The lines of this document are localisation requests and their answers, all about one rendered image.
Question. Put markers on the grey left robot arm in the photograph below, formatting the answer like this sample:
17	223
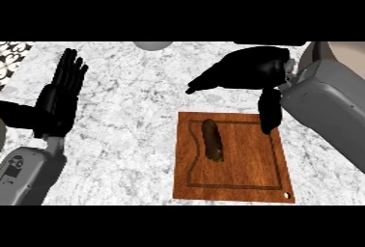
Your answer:
29	173

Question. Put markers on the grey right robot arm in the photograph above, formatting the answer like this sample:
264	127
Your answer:
329	106

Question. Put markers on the grey round pot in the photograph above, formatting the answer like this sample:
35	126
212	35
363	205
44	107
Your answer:
153	45

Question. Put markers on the brown wooden cutting board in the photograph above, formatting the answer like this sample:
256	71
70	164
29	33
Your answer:
234	157

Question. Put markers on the dark flat object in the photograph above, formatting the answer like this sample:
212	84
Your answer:
268	43

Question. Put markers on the black and white patterned mat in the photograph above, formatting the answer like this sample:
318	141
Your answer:
13	59

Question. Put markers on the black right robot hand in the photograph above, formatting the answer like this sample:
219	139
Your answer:
255	69

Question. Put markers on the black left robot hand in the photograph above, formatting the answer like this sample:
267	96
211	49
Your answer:
60	96

